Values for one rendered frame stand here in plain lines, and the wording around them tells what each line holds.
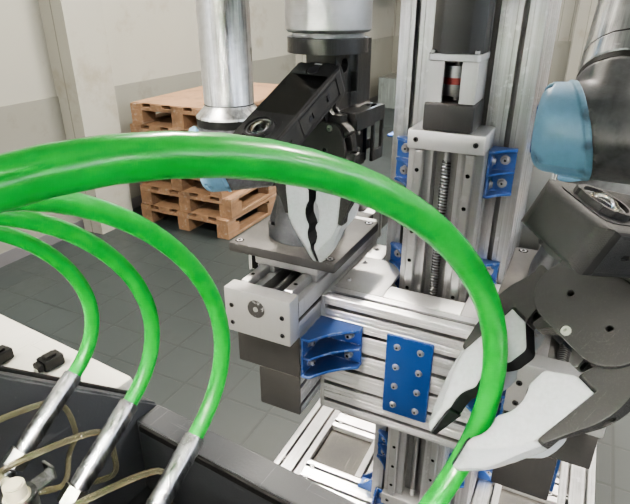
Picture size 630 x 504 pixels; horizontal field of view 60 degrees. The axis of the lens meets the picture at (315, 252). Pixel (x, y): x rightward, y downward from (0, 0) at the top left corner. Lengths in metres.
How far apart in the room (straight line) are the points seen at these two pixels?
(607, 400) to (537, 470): 0.67
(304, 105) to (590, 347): 0.27
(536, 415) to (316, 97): 0.28
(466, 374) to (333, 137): 0.24
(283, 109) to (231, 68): 0.49
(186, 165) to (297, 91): 0.31
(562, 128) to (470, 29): 0.51
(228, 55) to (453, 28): 0.36
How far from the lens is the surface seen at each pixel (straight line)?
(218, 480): 0.74
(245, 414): 2.22
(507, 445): 0.34
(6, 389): 0.65
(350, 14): 0.48
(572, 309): 0.35
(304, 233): 0.54
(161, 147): 0.16
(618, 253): 0.27
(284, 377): 1.07
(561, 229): 0.27
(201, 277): 0.42
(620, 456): 2.31
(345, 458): 1.75
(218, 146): 0.17
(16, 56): 3.71
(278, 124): 0.43
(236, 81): 0.94
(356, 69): 0.53
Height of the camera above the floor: 1.46
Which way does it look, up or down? 25 degrees down
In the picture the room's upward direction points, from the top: straight up
